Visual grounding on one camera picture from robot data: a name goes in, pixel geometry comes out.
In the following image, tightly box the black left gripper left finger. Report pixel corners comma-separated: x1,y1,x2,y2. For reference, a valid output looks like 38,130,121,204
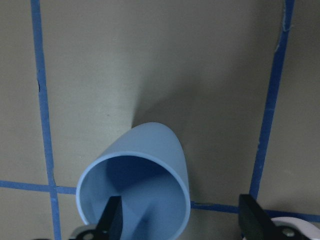
94,196,124,240

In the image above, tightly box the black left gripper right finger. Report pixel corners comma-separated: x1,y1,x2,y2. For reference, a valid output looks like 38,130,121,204
238,194,282,240

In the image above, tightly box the blue cup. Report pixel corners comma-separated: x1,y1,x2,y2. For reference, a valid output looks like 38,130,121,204
75,122,191,240

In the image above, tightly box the pink bowl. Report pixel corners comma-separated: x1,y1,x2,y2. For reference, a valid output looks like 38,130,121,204
271,217,320,240

